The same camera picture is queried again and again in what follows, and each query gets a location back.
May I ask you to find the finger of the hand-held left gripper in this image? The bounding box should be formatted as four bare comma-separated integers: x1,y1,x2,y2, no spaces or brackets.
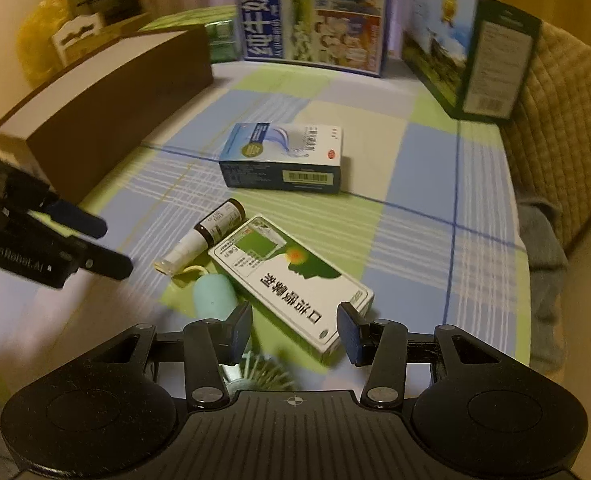
50,236,134,281
30,194,108,239

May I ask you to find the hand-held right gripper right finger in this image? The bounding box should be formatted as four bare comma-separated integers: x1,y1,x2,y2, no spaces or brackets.
336,301,513,407

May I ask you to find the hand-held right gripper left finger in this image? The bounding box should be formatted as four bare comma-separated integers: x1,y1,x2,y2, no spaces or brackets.
70,302,253,409

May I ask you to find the mint handheld fan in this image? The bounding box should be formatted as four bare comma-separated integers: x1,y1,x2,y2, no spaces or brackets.
220,352,301,392

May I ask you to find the brown cardboard box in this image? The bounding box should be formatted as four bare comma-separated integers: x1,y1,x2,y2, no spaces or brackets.
0,27,215,203

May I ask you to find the green white medicine box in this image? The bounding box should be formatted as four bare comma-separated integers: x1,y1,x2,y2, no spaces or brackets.
208,216,375,365

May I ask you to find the brown spray bottle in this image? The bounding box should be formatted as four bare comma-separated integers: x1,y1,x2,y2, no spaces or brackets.
156,199,246,276

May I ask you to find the plaid bed sheet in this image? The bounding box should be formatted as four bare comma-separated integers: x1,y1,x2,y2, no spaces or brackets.
0,57,536,391

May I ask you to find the yellow plastic bag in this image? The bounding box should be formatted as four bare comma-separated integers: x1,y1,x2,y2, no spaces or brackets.
15,0,73,86

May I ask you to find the white wooden chair back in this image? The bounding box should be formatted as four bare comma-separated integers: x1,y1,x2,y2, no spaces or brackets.
49,12,107,68

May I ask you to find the blue white medicine box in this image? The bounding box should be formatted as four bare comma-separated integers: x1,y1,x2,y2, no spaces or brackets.
218,122,352,195

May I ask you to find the grey cloth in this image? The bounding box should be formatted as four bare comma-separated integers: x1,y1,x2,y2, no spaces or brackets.
518,192,571,376

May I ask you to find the green tissue pack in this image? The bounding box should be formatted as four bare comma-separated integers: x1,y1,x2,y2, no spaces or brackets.
140,7,240,64

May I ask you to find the blue milk carton box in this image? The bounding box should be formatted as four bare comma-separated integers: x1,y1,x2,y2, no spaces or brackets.
230,0,393,78

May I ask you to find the beige quilted headboard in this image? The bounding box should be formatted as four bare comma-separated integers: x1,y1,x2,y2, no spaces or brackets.
495,22,591,256

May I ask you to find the green cow print box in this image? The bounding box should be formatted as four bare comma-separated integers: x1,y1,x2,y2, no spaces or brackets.
401,0,543,122

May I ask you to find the mint case with yellow lanyard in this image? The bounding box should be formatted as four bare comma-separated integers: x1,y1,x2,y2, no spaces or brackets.
172,265,238,322

